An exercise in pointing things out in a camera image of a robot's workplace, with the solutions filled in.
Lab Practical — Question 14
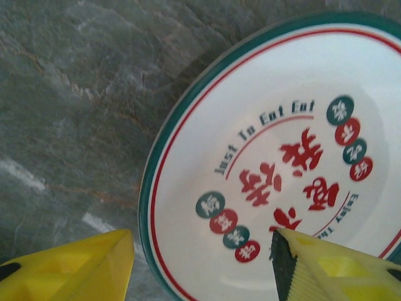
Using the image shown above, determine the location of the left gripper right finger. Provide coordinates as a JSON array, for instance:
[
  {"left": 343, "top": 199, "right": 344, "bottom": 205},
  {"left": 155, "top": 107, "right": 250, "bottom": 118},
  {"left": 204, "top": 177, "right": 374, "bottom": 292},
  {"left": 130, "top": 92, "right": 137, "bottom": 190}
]
[{"left": 269, "top": 228, "right": 401, "bottom": 301}]

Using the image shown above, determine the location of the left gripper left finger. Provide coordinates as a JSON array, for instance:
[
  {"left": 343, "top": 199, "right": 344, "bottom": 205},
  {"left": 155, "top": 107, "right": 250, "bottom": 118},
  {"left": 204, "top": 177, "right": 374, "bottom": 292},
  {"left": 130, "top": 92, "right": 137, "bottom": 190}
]
[{"left": 0, "top": 228, "right": 135, "bottom": 301}]

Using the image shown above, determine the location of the white plate red characters print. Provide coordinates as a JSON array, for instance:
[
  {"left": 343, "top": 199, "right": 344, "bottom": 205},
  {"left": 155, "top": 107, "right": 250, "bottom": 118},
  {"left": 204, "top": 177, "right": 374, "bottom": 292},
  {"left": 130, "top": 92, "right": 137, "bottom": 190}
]
[{"left": 137, "top": 11, "right": 401, "bottom": 301}]

